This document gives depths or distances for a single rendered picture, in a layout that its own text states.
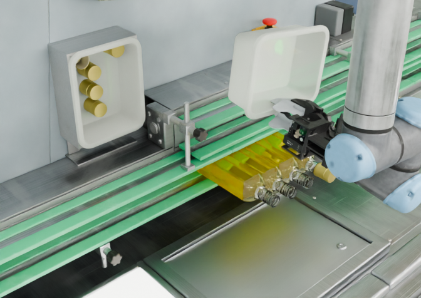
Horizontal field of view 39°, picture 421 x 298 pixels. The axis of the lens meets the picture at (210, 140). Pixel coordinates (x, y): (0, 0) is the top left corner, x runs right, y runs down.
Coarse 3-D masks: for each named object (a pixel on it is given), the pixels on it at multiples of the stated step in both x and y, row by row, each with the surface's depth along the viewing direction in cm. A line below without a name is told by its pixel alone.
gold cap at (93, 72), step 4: (88, 64) 126; (92, 64) 126; (88, 68) 125; (92, 68) 125; (96, 68) 126; (100, 68) 126; (80, 72) 127; (84, 72) 126; (88, 72) 125; (92, 72) 125; (96, 72) 126; (100, 72) 127; (88, 76) 125; (92, 76) 126; (96, 76) 126; (92, 80) 126
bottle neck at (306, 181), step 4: (292, 172) 140; (296, 172) 140; (300, 172) 140; (292, 176) 140; (296, 176) 139; (300, 176) 139; (304, 176) 138; (308, 176) 138; (292, 180) 141; (296, 180) 139; (300, 180) 139; (304, 180) 138; (308, 180) 138; (312, 180) 139; (300, 184) 139; (304, 184) 138; (308, 184) 140; (312, 184) 139
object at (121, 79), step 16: (96, 48) 120; (128, 48) 130; (96, 64) 131; (112, 64) 134; (128, 64) 132; (80, 80) 129; (96, 80) 132; (112, 80) 135; (128, 80) 134; (80, 96) 131; (112, 96) 137; (128, 96) 136; (80, 112) 124; (112, 112) 139; (128, 112) 139; (144, 112) 136; (80, 128) 125; (96, 128) 134; (112, 128) 134; (128, 128) 135; (80, 144) 127; (96, 144) 130
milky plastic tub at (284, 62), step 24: (240, 48) 115; (264, 48) 123; (288, 48) 128; (312, 48) 127; (240, 72) 116; (264, 72) 126; (288, 72) 131; (312, 72) 128; (240, 96) 118; (264, 96) 126; (288, 96) 128; (312, 96) 129
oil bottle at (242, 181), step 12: (228, 156) 143; (204, 168) 143; (216, 168) 140; (228, 168) 138; (240, 168) 138; (216, 180) 141; (228, 180) 138; (240, 180) 134; (252, 180) 134; (240, 192) 136; (252, 192) 133
